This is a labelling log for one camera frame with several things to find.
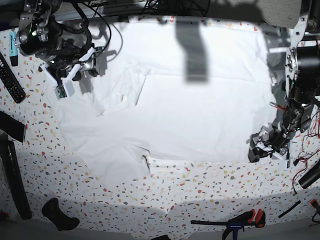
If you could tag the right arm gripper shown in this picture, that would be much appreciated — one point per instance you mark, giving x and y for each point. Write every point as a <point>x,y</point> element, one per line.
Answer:
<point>63,73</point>

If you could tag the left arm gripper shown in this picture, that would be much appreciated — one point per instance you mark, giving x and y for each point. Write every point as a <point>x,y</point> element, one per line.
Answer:
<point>270,142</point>

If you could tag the white T-shirt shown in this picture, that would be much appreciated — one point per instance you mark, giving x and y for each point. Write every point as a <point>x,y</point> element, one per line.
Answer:
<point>177,92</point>

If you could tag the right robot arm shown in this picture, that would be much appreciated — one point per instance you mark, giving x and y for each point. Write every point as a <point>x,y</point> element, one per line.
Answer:
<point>61,46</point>

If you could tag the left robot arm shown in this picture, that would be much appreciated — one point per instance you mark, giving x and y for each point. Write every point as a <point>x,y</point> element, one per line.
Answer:
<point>301,87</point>

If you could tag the black cylinder right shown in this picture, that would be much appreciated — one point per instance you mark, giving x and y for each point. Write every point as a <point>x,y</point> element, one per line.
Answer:
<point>310,177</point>

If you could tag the small black stick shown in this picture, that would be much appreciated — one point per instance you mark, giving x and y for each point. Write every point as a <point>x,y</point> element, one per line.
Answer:
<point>289,209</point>

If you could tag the black orange bar clamp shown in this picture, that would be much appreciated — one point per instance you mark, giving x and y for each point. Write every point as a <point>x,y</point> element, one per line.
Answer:
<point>249,218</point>

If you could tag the blue highlighter marker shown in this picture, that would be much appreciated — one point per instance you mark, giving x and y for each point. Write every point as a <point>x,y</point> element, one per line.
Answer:
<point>13,51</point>

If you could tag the small orange black device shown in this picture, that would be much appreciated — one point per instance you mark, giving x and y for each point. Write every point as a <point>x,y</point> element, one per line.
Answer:
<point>313,202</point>

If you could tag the black TV remote control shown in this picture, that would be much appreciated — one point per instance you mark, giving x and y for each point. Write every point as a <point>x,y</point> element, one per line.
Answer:
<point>10,81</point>

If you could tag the black flat case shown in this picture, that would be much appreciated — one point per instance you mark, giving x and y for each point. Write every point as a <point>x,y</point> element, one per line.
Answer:
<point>12,127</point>

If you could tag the terrazzo patterned tablecloth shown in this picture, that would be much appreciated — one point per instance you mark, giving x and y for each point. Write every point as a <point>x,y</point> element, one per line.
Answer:
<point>174,193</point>

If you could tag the black cylindrical tube left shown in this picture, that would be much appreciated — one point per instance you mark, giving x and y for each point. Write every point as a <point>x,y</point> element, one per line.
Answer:
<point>14,179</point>

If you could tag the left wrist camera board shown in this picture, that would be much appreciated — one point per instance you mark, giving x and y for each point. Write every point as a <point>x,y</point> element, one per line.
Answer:
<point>284,164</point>

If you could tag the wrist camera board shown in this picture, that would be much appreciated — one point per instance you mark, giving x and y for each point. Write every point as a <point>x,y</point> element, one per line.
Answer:
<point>64,91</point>
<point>284,164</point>

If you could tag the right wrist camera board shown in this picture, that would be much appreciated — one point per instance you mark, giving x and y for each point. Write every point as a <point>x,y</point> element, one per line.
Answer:
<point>64,91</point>

